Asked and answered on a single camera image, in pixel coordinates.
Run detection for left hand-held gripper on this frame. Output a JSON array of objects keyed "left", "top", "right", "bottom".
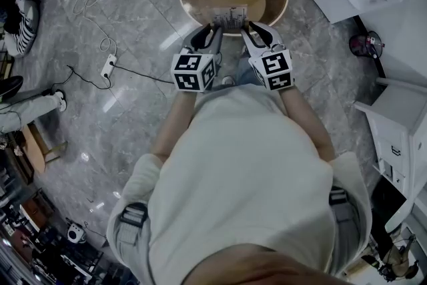
[{"left": 170, "top": 23, "right": 224, "bottom": 94}]

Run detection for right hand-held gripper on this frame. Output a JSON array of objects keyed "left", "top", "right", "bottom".
[{"left": 240, "top": 21, "right": 295, "bottom": 92}]

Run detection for small packet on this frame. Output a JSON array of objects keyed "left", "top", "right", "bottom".
[{"left": 209, "top": 5, "right": 250, "bottom": 37}]

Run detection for person's right forearm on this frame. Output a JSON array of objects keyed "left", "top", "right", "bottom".
[{"left": 278, "top": 86, "right": 336, "bottom": 163}]

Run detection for person's left forearm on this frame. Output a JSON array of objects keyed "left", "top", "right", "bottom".
[{"left": 151, "top": 89, "right": 197, "bottom": 163}]

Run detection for person's blue jeans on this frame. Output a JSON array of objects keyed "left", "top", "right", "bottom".
[{"left": 233, "top": 55, "right": 266, "bottom": 87}]

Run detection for white power strip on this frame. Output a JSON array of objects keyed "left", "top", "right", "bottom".
[{"left": 100, "top": 53, "right": 118, "bottom": 79}]

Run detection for person's white shirt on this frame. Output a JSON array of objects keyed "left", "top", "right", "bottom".
[{"left": 105, "top": 83, "right": 373, "bottom": 285}]

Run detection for white drawer cabinet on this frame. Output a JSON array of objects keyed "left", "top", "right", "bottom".
[{"left": 353, "top": 76, "right": 427, "bottom": 201}]

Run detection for black screen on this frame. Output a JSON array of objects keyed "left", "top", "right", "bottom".
[{"left": 370, "top": 176, "right": 407, "bottom": 233}]

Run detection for wooden side table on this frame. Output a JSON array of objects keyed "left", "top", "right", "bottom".
[{"left": 6, "top": 121, "right": 69, "bottom": 184}]

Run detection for white round device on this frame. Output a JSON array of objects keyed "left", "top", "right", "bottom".
[{"left": 65, "top": 222, "right": 87, "bottom": 244}]

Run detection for brown wooden cabinet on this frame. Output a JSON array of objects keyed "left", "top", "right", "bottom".
[{"left": 18, "top": 190, "right": 56, "bottom": 231}]

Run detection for black power cable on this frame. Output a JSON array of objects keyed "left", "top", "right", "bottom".
[
  {"left": 49, "top": 65, "right": 113, "bottom": 91},
  {"left": 111, "top": 63, "right": 175, "bottom": 84}
]

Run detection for white cable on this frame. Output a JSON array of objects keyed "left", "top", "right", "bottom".
[{"left": 71, "top": 0, "right": 118, "bottom": 57}]

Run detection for grey harness strap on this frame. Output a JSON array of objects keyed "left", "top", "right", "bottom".
[
  {"left": 115, "top": 202, "right": 149, "bottom": 246},
  {"left": 328, "top": 186, "right": 356, "bottom": 223}
]

